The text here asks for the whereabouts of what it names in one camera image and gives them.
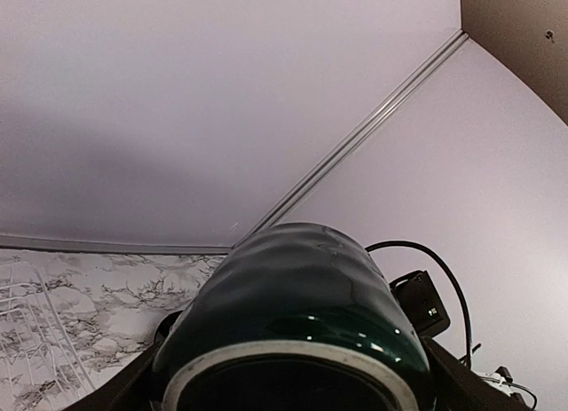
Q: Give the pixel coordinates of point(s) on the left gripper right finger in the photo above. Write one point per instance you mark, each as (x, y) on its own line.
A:
(459, 389)

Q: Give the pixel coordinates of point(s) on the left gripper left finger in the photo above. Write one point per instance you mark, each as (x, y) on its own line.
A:
(128, 390)

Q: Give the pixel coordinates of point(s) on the dark green mug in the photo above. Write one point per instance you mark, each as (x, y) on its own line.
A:
(297, 317)

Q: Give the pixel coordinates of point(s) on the white wire dish rack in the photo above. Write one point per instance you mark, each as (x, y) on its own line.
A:
(40, 369)

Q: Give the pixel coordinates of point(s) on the right aluminium frame post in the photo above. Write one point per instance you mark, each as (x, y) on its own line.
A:
(361, 133)

